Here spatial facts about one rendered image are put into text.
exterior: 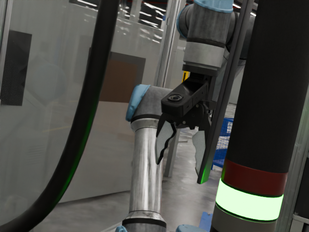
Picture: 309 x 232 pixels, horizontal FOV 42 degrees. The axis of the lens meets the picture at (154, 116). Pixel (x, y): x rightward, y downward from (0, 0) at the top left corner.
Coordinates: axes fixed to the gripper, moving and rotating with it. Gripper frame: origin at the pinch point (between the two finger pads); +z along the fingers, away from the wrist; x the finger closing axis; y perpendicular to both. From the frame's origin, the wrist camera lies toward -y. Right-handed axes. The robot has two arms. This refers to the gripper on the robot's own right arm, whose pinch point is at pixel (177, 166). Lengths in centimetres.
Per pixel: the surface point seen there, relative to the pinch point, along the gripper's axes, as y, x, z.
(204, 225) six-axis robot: 342, 94, 145
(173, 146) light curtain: 488, 211, 98
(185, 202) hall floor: 404, 144, 148
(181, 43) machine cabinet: 798, 374, -79
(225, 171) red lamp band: -52, -24, -14
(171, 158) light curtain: 488, 211, 117
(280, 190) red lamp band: -51, -27, -14
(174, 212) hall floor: 357, 138, 148
